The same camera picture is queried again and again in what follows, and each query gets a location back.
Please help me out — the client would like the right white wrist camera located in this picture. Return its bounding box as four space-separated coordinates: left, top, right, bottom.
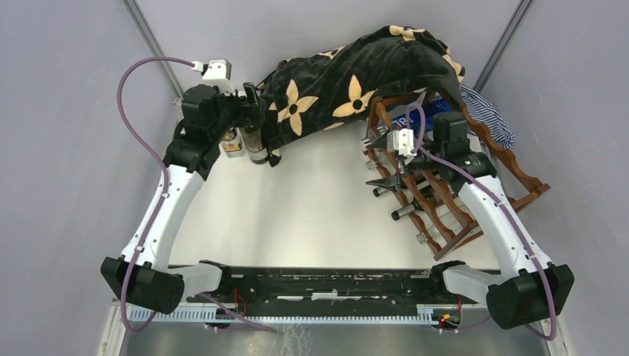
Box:
386 128 417 158

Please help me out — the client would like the wooden wine rack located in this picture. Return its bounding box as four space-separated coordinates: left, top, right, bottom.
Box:
376 107 550 261

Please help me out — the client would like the dark wine bottle front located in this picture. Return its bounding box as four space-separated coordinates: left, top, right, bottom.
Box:
390 190 441 221

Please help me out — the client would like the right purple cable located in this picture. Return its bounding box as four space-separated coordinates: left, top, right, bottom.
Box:
405 103 559 341

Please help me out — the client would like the clear bottle black cap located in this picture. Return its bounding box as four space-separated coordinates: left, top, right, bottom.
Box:
220 128 246 158

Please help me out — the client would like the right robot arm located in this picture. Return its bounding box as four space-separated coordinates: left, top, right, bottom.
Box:
363 111 575 340

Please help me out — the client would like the white slotted cable duct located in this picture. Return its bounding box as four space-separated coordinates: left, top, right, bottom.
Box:
153 304 438 326

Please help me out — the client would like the purple cable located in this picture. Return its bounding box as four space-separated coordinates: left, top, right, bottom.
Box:
116 56 279 334
405 103 559 341

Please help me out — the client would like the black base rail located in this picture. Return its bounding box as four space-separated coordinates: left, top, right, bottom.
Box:
210 265 474 317

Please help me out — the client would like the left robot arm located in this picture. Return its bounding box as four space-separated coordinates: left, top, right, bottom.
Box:
100 82 265 314

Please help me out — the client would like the green wine bottle back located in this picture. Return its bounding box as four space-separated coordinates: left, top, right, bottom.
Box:
240 126 269 165

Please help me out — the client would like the blue liquid square bottle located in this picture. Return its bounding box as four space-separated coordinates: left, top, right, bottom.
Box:
391 99 452 132

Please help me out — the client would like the blue striped cloth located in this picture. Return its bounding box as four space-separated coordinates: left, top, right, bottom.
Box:
461 83 515 150

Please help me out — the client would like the clear glass bottle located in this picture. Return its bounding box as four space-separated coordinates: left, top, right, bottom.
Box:
415 205 463 248

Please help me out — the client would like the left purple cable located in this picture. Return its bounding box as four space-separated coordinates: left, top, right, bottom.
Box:
116 56 279 334

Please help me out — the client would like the black floral blanket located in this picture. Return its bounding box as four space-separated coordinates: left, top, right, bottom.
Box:
257 25 465 167

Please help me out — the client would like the dark wine bottle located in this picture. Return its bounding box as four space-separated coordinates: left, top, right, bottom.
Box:
390 190 441 221
366 170 435 199

